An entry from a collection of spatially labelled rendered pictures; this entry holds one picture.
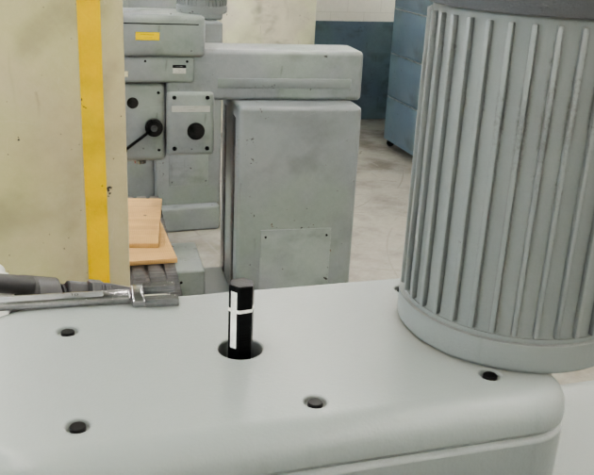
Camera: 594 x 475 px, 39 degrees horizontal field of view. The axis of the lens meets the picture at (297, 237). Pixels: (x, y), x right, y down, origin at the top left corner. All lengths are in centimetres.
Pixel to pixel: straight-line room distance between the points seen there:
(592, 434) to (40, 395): 53
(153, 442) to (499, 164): 32
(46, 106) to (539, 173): 186
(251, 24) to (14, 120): 682
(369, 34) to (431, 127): 975
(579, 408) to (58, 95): 175
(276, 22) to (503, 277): 851
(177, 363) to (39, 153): 176
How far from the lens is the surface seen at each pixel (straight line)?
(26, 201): 243
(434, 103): 67
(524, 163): 64
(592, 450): 87
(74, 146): 239
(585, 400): 95
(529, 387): 68
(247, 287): 66
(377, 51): 1050
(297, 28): 919
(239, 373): 66
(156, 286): 79
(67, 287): 161
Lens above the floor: 222
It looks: 20 degrees down
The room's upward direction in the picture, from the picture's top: 3 degrees clockwise
